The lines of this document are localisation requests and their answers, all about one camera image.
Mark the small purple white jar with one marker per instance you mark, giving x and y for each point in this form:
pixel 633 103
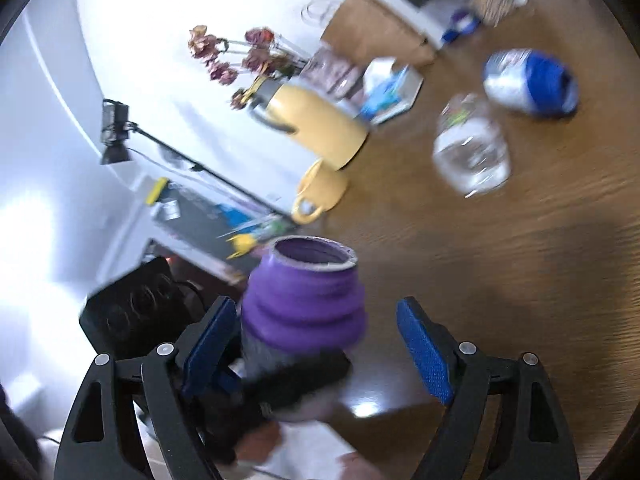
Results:
pixel 464 22

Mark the dried pink roses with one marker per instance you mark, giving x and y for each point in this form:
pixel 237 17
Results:
pixel 262 53

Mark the yellow thermos jug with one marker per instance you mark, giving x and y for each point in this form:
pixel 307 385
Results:
pixel 311 121

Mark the clear oat container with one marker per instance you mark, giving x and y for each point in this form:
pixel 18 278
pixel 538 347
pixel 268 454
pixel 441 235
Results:
pixel 492 12

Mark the blue bottle lid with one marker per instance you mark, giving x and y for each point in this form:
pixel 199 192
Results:
pixel 449 36

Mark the black studio light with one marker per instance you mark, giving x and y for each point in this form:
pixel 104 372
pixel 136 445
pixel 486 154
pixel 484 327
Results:
pixel 115 132

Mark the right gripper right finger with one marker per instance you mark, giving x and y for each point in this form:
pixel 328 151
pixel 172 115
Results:
pixel 531 438

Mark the blue tissue box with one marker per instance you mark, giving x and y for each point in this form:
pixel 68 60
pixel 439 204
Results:
pixel 390 88

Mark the black light stand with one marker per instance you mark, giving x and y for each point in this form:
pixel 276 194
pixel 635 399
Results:
pixel 132 127

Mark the brown paper bag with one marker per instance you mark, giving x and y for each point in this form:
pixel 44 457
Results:
pixel 362 30

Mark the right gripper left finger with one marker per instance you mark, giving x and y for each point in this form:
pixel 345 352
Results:
pixel 101 438

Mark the yellow ceramic mug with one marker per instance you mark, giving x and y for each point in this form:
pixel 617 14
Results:
pixel 319 190

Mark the blue supplement bottle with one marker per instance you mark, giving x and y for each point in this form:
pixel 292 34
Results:
pixel 531 82

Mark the wire storage rack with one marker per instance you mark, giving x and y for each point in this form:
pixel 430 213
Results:
pixel 249 235

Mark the purple supplement bottle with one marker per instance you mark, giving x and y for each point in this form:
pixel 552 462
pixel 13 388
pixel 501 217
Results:
pixel 304 298

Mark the pink vase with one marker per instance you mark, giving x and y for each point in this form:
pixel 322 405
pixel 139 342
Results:
pixel 331 74

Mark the clear glass jar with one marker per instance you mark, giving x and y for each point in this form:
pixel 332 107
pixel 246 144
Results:
pixel 469 150

